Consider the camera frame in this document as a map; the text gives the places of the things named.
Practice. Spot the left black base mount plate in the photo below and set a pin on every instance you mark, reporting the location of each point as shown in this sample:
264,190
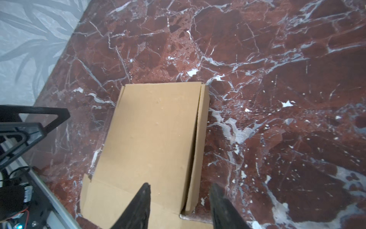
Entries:
38,212

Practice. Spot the brown cardboard box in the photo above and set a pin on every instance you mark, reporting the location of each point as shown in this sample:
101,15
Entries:
156,139

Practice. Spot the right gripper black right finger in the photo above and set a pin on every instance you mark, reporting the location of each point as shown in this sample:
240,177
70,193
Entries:
224,215

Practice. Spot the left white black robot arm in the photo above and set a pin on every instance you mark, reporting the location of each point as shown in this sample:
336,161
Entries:
12,199

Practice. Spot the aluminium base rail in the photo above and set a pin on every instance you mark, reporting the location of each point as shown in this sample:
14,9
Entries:
11,176

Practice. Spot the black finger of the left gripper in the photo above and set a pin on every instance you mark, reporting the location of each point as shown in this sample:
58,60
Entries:
34,114
17,138

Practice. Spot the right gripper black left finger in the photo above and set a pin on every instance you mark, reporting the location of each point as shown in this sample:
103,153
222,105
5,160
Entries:
136,215

